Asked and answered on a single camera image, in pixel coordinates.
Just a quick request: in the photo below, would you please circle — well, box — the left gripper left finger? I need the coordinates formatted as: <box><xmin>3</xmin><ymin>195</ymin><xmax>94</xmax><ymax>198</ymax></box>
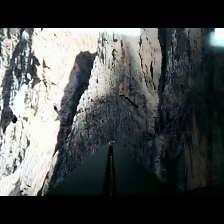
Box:
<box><xmin>46</xmin><ymin>141</ymin><xmax>112</xmax><ymax>197</ymax></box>

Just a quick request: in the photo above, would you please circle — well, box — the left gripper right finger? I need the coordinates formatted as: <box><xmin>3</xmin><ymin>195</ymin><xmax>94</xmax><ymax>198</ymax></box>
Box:
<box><xmin>111</xmin><ymin>142</ymin><xmax>174</xmax><ymax>197</ymax></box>

